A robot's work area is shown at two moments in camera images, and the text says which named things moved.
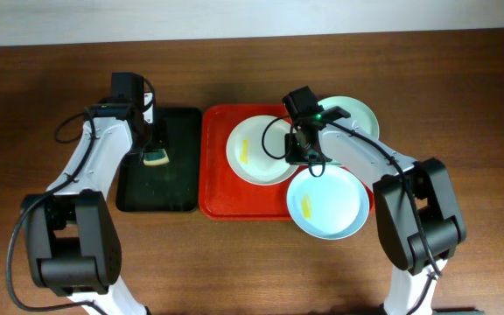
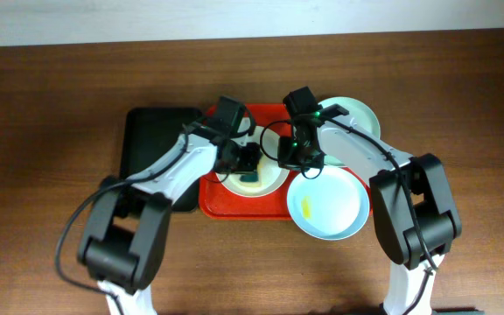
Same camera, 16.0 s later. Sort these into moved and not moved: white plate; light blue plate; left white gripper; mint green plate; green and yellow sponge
Moved: white plate; green and yellow sponge; left white gripper
Not moved: mint green plate; light blue plate
